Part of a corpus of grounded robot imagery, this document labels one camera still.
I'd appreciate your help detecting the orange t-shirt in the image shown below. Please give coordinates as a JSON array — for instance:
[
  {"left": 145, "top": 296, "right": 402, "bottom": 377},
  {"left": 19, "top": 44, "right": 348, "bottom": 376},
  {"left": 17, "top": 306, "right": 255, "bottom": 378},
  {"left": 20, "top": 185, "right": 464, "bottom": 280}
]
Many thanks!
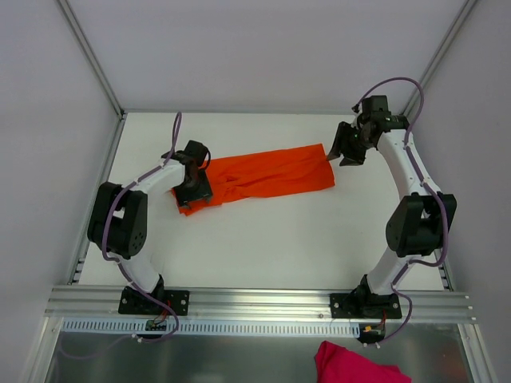
[{"left": 178, "top": 144, "right": 335, "bottom": 216}]

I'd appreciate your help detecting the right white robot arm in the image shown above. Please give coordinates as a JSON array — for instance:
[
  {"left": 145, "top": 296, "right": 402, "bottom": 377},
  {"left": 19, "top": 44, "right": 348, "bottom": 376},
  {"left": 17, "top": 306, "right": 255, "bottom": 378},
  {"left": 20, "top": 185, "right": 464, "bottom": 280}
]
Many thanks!
[{"left": 327, "top": 96, "right": 457, "bottom": 319}]

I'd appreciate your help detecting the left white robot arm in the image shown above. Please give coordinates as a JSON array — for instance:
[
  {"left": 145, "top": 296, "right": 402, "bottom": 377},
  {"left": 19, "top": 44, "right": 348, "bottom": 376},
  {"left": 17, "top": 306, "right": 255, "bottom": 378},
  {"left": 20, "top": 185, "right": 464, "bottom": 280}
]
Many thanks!
[{"left": 87, "top": 140, "right": 213, "bottom": 315}]

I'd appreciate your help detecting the pink t-shirt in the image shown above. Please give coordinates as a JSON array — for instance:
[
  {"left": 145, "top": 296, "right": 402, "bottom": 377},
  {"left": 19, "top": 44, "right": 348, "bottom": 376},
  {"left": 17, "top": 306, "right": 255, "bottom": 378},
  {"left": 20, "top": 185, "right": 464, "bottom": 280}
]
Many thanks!
[{"left": 315, "top": 341, "right": 412, "bottom": 383}]

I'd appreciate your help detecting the right aluminium frame post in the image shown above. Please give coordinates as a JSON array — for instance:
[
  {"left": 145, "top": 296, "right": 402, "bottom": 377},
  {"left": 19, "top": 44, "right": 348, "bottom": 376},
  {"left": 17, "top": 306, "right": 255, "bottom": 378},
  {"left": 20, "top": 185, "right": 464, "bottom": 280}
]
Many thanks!
[{"left": 399, "top": 0, "right": 480, "bottom": 116}]

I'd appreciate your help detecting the aluminium frame post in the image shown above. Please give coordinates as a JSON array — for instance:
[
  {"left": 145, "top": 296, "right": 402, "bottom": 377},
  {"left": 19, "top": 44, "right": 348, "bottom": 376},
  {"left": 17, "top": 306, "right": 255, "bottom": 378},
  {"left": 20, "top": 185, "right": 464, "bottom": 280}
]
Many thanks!
[
  {"left": 55, "top": 0, "right": 125, "bottom": 120},
  {"left": 399, "top": 0, "right": 480, "bottom": 116}
]

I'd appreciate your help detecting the left aluminium frame post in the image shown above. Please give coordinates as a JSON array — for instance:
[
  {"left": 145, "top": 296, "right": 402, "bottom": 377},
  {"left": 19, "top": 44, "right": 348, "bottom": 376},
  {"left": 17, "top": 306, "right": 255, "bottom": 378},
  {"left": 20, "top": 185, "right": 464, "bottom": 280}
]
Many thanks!
[{"left": 55, "top": 0, "right": 125, "bottom": 120}]

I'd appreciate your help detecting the aluminium mounting rail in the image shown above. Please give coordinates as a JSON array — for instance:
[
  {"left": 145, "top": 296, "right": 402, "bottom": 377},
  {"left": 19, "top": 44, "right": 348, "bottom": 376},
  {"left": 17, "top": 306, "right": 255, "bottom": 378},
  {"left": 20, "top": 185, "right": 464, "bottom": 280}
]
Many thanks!
[{"left": 45, "top": 285, "right": 477, "bottom": 323}]

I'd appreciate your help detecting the slotted white cable duct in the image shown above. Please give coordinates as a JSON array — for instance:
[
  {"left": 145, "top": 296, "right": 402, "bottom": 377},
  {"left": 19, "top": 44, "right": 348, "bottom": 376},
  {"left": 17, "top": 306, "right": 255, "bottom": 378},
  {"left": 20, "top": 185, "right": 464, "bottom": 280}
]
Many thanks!
[{"left": 61, "top": 318, "right": 360, "bottom": 338}]

